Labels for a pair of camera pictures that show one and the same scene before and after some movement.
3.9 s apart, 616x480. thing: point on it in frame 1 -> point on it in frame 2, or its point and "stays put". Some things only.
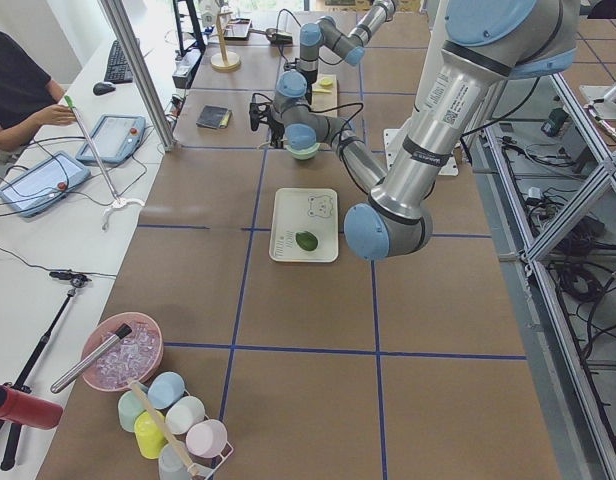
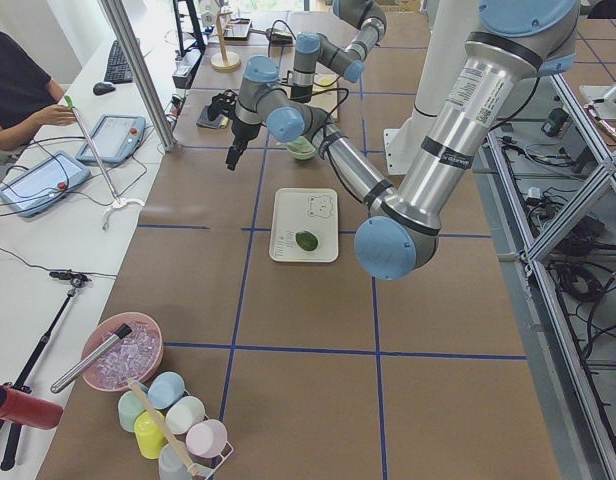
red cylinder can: x=9 y=404 stays put
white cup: x=184 y=415 stays put
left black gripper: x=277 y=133 -> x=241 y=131
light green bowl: x=304 y=154 stays put
